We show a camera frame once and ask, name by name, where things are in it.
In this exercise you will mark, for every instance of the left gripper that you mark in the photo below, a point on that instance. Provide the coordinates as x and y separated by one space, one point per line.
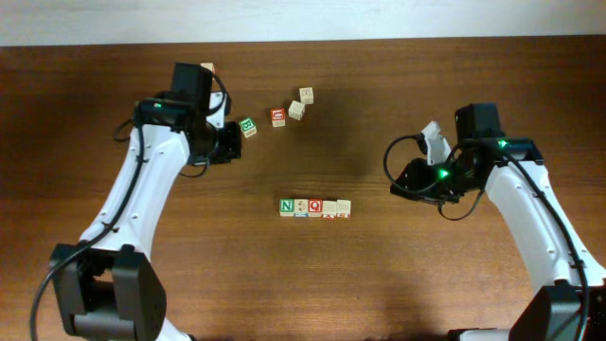
231 148

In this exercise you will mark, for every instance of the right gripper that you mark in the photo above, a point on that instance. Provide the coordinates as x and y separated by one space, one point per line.
414 171

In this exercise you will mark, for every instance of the green B letter block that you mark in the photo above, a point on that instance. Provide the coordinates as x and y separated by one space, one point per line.
248 127

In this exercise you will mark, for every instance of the plain block red side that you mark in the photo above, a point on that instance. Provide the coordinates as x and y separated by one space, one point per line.
343 208

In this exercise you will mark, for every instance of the green N letter block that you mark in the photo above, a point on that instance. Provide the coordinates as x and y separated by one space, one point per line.
286 207

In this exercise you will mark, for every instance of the picture block blue side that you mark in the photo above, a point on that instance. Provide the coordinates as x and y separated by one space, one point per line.
301 207

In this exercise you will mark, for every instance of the plain block red edge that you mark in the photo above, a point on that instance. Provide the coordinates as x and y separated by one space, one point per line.
329 210

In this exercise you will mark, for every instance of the red Q letter block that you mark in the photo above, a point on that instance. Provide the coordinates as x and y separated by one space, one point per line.
315 207

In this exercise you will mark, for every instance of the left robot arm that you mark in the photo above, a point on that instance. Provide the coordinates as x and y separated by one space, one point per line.
105 285

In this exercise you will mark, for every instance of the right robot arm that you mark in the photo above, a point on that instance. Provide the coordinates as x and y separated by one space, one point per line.
568 282

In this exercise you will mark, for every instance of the far left plain wooden block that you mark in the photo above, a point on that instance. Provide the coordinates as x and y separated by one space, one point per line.
209 66

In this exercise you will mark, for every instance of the red U letter block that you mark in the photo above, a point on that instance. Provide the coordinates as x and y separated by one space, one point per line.
278 117

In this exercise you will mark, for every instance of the plain tilted wooden block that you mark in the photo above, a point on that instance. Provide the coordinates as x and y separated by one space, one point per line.
296 110

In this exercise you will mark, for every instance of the plain block far top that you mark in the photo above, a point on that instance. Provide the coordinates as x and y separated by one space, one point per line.
306 95

